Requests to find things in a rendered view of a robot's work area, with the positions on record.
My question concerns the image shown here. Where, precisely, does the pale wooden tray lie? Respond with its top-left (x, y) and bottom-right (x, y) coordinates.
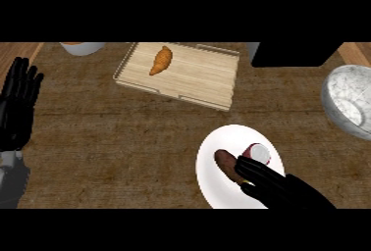
top-left (111, 42), bottom-right (241, 113)

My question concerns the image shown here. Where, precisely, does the black box appliance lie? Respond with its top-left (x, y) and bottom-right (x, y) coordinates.
top-left (252, 42), bottom-right (345, 69)

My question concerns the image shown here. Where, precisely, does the brown woven placemat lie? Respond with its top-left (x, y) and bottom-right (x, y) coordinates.
top-left (17, 42), bottom-right (371, 210)

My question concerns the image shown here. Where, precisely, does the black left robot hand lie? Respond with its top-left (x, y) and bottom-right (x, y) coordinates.
top-left (0, 56), bottom-right (46, 153)

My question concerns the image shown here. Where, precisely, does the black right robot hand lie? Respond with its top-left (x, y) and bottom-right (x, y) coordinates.
top-left (234, 156), bottom-right (337, 210)

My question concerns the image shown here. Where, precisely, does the red and white can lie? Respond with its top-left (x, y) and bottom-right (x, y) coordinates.
top-left (241, 142), bottom-right (272, 166)

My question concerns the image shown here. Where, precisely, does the white cup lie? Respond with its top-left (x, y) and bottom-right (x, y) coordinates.
top-left (59, 42), bottom-right (108, 57)

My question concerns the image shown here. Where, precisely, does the white oval plate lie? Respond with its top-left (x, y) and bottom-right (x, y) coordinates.
top-left (194, 124), bottom-right (287, 210)

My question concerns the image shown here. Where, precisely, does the orange croissant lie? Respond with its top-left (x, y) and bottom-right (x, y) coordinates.
top-left (148, 45), bottom-right (175, 76)

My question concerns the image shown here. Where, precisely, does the brown sweet potato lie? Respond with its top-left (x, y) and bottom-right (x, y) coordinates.
top-left (213, 149), bottom-right (250, 185)

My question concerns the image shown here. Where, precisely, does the white marble bowl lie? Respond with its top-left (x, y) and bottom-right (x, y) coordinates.
top-left (321, 64), bottom-right (371, 142)

